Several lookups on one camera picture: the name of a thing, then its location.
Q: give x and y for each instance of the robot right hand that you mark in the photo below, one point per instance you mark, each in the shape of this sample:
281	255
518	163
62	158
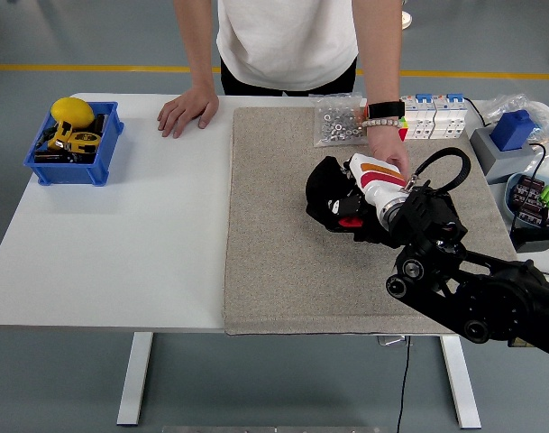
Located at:
375	180

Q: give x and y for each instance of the person's left hand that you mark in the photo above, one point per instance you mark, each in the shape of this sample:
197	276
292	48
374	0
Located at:
387	144

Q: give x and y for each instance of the person's right hand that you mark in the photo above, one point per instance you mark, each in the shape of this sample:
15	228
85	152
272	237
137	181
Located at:
188	108

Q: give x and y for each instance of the black rag with red tag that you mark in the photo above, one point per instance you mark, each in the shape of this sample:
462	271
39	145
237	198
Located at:
321	180

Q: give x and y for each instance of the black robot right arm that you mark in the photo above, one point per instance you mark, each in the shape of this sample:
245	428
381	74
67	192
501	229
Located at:
459	288

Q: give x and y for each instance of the person's right forearm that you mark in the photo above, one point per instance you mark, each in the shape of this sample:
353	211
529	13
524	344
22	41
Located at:
201	63

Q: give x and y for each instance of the person's left forearm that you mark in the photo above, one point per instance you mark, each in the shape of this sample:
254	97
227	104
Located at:
382	67

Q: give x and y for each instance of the multicoloured cube puzzle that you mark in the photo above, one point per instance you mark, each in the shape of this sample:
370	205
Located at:
404	131

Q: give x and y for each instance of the black wrist watch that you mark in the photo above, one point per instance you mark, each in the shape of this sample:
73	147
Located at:
386	109

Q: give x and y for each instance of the white circuit breaker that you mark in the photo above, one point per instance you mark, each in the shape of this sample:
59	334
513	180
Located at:
450	119
420	122

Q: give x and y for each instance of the clear bag of metal nuts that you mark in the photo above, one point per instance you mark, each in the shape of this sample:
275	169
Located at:
339	124

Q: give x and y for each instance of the grey-brown felt mat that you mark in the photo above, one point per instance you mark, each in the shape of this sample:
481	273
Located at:
278	225

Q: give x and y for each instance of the yellow tape measure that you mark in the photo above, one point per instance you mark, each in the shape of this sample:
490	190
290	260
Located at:
82	140

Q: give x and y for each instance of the yellow lemon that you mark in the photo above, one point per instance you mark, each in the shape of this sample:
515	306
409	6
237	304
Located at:
71	112

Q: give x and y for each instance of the grey plastic base block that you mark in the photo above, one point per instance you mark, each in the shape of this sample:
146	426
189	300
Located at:
504	162

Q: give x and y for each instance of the blue plastic block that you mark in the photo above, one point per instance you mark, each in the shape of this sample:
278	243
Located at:
510	131

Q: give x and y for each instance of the white shoe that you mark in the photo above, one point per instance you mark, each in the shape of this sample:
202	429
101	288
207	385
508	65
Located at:
406	20

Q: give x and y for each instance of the light blue plastic bowl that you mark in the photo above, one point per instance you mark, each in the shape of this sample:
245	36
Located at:
507	194

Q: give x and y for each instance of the blue plastic bin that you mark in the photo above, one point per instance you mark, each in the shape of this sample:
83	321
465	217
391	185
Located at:
71	173

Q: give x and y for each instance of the crumpled clear plastic bag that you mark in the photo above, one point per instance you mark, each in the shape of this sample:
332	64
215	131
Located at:
546	119

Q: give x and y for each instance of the black power adapter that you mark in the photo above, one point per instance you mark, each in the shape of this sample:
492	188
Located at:
533	239

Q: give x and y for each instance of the white table leg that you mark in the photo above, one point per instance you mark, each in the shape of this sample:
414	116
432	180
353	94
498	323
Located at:
459	383
136	383

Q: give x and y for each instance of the metal bracket under table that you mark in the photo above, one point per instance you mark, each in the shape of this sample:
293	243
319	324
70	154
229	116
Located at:
393	340

